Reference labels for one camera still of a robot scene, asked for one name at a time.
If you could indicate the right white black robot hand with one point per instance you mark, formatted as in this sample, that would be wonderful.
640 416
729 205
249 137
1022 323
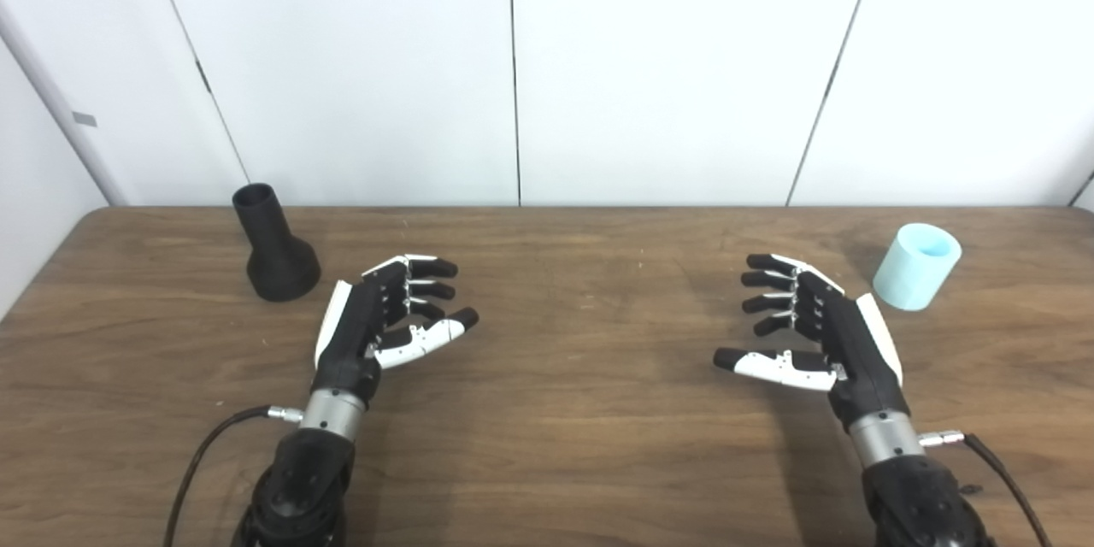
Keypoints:
855 342

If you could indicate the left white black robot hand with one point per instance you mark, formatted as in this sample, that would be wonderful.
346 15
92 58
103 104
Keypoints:
350 342

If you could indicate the black flared nozzle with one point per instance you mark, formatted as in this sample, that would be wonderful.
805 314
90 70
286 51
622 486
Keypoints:
278 265

